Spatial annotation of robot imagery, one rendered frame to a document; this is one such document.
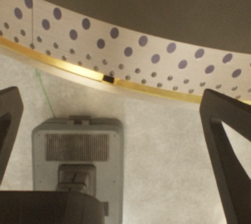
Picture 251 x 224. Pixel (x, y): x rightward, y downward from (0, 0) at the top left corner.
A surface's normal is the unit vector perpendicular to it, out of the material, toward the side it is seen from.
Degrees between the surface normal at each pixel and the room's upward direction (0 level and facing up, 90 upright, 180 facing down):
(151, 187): 0
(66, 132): 0
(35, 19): 43
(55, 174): 0
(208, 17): 62
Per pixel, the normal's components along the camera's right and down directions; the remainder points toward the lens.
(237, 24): -0.13, 0.92
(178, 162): 0.03, 0.11
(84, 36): -0.19, 0.72
